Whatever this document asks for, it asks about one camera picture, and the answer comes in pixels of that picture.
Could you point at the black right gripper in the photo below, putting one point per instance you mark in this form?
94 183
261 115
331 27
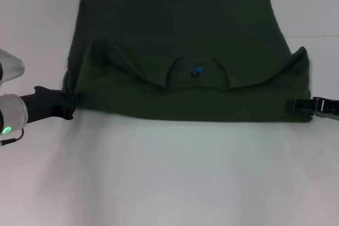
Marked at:
327 108

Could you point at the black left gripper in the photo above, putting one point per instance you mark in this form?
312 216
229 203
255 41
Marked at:
45 105

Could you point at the dark green FREE t-shirt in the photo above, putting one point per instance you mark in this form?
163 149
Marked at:
185 38

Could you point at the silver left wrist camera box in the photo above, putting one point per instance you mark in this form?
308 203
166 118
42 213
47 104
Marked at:
10 67

